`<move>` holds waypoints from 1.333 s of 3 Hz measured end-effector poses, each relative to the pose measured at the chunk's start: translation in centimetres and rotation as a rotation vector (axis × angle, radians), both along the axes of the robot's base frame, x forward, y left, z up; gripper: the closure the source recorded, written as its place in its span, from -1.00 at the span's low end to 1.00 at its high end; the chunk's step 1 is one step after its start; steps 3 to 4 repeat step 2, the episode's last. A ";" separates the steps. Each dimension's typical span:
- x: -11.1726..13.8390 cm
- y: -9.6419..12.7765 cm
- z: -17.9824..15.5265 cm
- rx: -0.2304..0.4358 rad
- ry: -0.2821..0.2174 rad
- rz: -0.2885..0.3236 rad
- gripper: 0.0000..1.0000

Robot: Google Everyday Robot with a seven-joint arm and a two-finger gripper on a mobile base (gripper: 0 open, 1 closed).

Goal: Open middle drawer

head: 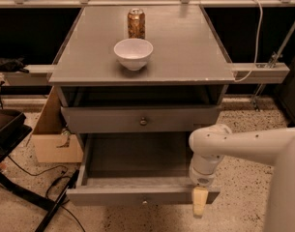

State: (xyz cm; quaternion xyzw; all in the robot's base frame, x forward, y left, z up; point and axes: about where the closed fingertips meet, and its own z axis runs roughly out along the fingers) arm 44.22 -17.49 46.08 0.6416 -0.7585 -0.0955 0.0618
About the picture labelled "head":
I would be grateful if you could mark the grey top drawer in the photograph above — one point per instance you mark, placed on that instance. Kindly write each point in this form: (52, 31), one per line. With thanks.
(139, 119)

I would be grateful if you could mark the gold soda can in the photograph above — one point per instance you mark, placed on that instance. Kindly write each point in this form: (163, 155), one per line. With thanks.
(136, 23)

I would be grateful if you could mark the black bag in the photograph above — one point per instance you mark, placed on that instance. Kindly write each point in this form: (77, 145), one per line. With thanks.
(12, 65)

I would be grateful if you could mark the grey drawer cabinet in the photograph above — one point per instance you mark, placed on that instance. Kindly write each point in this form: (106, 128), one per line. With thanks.
(186, 67)

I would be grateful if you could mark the white ceramic bowl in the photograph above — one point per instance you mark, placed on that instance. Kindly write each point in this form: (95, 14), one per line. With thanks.
(133, 54)

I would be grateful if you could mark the metal diagonal brace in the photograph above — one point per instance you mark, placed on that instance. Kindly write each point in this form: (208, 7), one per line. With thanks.
(270, 65)

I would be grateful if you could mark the black tray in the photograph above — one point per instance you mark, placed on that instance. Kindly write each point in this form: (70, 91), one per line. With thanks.
(12, 130)

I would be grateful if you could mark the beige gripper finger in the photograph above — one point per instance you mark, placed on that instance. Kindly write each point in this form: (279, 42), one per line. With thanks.
(199, 200)

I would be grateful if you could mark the metal frame rail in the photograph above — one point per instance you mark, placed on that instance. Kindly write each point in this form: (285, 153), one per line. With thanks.
(244, 73)

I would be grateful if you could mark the grey drawer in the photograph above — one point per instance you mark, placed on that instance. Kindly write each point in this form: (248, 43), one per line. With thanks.
(131, 169)
(139, 119)

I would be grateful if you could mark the black floor stand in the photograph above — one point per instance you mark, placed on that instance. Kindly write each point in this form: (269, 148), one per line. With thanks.
(51, 206)

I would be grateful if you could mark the cardboard box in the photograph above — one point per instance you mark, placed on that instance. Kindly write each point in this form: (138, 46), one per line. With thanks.
(52, 140)

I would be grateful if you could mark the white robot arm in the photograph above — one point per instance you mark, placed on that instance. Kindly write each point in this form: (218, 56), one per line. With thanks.
(272, 147)

